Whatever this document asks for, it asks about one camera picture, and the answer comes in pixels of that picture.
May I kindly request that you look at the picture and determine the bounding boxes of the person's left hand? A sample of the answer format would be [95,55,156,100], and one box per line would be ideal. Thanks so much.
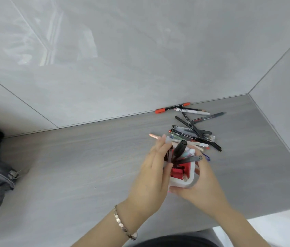
[126,134,174,221]

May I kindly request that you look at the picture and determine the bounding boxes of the person's right hand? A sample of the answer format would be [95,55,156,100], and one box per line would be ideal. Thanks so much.
[169,149,229,213]

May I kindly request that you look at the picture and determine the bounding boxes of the white red pen holder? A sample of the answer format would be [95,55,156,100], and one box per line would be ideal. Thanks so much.
[163,146,200,189]

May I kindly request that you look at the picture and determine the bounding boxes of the person's right forearm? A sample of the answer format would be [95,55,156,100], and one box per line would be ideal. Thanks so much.
[211,201,272,247]

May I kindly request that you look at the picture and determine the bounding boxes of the person's left forearm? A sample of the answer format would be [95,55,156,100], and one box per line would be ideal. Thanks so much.
[71,201,145,247]

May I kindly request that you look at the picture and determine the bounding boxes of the dark grey capped pen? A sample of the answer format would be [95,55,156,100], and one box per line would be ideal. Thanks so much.
[175,155,203,165]

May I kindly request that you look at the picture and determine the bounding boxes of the thick black marker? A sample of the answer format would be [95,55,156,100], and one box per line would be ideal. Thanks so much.
[171,140,188,163]

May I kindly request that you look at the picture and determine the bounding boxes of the pile of assorted pens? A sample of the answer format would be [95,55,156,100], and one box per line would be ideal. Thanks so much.
[168,112,223,161]

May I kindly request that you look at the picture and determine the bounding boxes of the dark grey trousers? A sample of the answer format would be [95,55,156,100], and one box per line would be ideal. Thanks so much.
[132,228,220,247]

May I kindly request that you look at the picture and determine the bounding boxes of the orange double-ended marker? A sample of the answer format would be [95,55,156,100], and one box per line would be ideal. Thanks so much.
[155,102,191,114]

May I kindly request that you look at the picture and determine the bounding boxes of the white slim pencil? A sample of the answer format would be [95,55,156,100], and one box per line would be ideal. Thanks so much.
[173,108,211,116]

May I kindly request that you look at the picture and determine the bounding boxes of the grey translucent ballpoint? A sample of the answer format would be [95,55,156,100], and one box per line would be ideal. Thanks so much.
[192,112,227,124]

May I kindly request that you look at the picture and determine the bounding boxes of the silver link bracelet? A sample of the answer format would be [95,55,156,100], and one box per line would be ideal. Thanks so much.
[114,205,138,241]

